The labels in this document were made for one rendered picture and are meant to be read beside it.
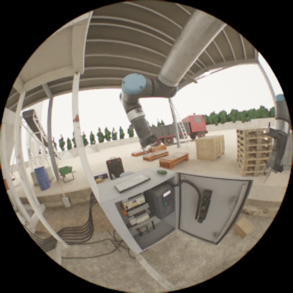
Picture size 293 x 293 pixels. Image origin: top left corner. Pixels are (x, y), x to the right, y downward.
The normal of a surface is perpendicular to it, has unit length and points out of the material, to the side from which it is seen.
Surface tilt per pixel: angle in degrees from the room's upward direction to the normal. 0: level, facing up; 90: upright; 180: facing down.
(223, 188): 90
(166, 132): 90
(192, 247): 0
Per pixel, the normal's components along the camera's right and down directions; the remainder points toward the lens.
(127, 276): -0.17, -0.98
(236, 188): -0.78, 0.19
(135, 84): 0.18, 0.04
